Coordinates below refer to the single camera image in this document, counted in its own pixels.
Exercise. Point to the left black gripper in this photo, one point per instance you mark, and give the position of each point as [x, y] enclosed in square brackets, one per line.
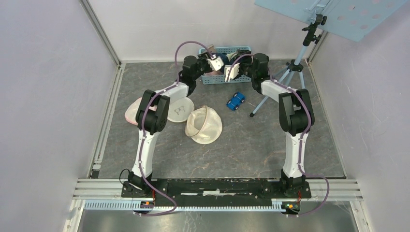
[203, 57]

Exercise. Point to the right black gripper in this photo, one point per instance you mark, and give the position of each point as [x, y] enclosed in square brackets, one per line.
[247, 59]

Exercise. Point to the navy blue lace bra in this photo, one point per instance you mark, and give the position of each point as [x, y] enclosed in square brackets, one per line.
[227, 58]

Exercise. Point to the white round tub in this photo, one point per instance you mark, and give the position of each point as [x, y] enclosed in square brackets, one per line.
[203, 125]

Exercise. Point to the white mesh laundry bag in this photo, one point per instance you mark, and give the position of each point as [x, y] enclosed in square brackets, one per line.
[131, 112]

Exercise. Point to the beige padded bra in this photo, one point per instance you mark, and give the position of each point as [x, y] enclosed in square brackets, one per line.
[210, 52]

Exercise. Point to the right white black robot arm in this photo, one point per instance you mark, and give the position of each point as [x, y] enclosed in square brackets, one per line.
[295, 118]

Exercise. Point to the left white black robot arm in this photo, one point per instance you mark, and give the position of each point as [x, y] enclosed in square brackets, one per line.
[151, 118]

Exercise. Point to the pink cloth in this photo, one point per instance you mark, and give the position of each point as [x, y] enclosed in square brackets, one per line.
[213, 73]

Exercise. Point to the blue plastic basket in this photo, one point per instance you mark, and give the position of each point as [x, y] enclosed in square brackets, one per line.
[210, 79]

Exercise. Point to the blue toy car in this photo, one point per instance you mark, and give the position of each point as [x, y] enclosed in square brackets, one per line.
[236, 100]

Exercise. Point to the light blue perforated board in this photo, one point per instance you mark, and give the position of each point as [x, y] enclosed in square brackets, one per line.
[350, 19]

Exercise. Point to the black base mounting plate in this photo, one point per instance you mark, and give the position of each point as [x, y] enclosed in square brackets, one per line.
[215, 192]

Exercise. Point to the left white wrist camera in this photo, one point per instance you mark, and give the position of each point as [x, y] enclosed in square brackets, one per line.
[215, 62]

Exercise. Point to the light blue cable rail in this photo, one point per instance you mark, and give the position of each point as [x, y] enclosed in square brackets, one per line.
[139, 205]

